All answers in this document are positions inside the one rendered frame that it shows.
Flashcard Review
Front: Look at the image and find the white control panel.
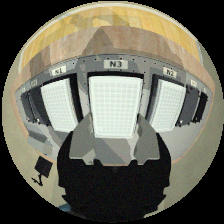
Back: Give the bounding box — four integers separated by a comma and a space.
25, 126, 55, 155

